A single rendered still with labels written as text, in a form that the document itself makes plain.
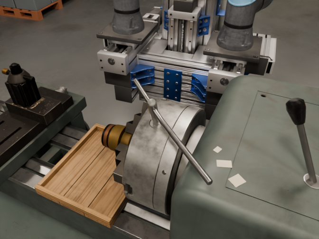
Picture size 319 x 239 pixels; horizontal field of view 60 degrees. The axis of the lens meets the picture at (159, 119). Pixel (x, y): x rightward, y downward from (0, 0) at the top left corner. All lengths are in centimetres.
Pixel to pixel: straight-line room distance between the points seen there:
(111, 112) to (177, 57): 150
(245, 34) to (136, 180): 76
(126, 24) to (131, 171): 78
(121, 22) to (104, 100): 164
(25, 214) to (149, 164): 90
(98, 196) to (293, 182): 63
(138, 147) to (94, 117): 202
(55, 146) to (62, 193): 29
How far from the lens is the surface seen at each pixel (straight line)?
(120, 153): 80
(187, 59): 130
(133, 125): 82
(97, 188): 100
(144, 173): 68
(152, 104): 61
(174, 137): 56
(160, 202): 71
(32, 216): 144
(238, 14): 116
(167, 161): 65
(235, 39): 119
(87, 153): 112
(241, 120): 69
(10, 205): 152
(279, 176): 59
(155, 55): 133
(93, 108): 278
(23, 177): 115
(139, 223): 94
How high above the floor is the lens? 169
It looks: 41 degrees down
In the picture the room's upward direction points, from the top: straight up
